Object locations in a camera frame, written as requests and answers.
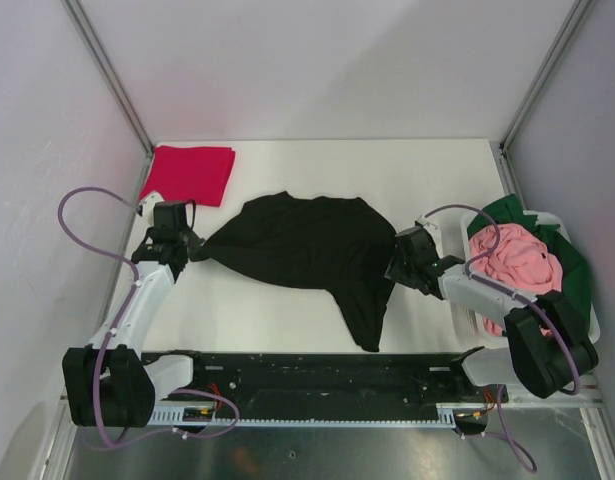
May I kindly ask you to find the black t shirt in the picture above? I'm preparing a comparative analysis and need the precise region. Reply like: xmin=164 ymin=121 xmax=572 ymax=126
xmin=192 ymin=192 xmax=396 ymax=353

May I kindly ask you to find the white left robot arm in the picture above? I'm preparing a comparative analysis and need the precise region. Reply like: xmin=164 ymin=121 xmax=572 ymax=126
xmin=62 ymin=201 xmax=208 ymax=428

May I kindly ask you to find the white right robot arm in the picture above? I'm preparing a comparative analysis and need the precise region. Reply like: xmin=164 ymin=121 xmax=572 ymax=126
xmin=385 ymin=224 xmax=599 ymax=399

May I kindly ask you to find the folded magenta t shirt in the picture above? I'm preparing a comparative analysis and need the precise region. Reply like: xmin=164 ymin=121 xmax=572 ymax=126
xmin=140 ymin=146 xmax=236 ymax=207

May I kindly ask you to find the white plastic laundry bin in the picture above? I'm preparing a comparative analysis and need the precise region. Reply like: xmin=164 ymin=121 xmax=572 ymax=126
xmin=459 ymin=210 xmax=570 ymax=348

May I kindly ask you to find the pink t shirt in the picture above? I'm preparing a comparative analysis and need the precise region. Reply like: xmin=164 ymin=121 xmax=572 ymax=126
xmin=467 ymin=223 xmax=566 ymax=336

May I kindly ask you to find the green t shirt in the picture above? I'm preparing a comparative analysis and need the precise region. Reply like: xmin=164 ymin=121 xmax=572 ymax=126
xmin=468 ymin=195 xmax=592 ymax=321

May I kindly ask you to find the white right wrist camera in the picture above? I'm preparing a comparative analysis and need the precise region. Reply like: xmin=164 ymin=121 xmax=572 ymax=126
xmin=416 ymin=215 xmax=442 ymax=246

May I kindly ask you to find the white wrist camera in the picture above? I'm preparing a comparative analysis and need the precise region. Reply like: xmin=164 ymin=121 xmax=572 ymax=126
xmin=136 ymin=191 xmax=163 ymax=218
xmin=416 ymin=215 xmax=442 ymax=246

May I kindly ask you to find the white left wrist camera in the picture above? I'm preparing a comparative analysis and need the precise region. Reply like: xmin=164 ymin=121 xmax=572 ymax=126
xmin=136 ymin=191 xmax=163 ymax=218

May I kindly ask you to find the right aluminium frame post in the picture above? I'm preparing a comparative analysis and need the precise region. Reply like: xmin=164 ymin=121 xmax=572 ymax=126
xmin=501 ymin=0 xmax=594 ymax=151

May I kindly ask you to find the aluminium frame post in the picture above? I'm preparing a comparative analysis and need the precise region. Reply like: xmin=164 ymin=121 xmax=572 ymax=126
xmin=59 ymin=0 xmax=156 ymax=156
xmin=501 ymin=0 xmax=594 ymax=151

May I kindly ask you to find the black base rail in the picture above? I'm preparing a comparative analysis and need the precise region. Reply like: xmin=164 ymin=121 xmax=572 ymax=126
xmin=186 ymin=351 xmax=502 ymax=423

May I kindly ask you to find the grey slotted cable duct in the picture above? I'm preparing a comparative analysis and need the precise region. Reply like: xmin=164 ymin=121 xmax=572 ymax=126
xmin=149 ymin=403 xmax=488 ymax=430

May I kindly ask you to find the left aluminium frame post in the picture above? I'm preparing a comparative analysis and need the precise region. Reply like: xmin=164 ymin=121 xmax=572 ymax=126
xmin=59 ymin=0 xmax=156 ymax=156

